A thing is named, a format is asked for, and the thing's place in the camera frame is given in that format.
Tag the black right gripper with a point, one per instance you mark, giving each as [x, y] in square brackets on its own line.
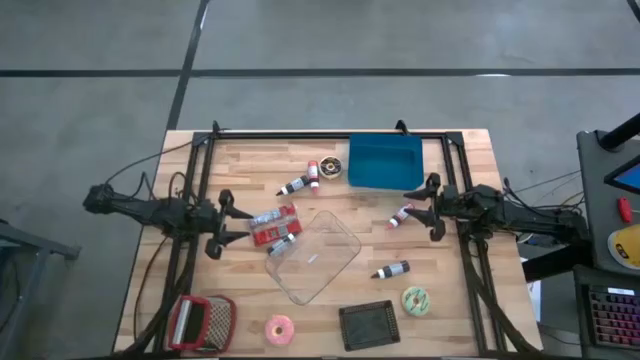
[452, 207]

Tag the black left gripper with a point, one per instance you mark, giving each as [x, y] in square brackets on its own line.
[210, 220]

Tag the red ink bottle white collar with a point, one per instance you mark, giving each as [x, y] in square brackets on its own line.
[313, 172]
[400, 216]

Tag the red snack package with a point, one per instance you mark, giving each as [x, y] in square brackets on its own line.
[272, 230]

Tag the blue plastic bin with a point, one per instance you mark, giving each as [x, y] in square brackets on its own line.
[385, 162]

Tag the chocolate frosted donut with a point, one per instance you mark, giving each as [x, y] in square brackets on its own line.
[336, 172]

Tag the green frosted donut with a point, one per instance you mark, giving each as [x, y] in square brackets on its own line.
[422, 306]

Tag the clear plastic bin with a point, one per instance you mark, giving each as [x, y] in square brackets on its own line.
[320, 260]

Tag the pink frosted donut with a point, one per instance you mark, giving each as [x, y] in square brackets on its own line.
[270, 332]

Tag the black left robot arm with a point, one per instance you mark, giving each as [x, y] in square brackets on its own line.
[150, 212]

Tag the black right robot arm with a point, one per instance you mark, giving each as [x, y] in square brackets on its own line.
[530, 217]

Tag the black slotted plastic basket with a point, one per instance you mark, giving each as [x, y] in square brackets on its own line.
[369, 326]

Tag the grey equipment cart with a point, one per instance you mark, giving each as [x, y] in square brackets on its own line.
[597, 210]

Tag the grey metal bench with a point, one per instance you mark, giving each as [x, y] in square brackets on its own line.
[35, 245]

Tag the small red device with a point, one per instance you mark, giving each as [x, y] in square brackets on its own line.
[625, 210]

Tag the yellow round object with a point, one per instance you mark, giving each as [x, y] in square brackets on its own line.
[627, 245]

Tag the monitor with blue screen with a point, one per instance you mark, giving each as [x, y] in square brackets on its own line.
[631, 177]

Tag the black pole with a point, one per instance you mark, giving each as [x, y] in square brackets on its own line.
[620, 132]

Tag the backlit computer keyboard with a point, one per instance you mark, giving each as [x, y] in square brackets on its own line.
[615, 320]

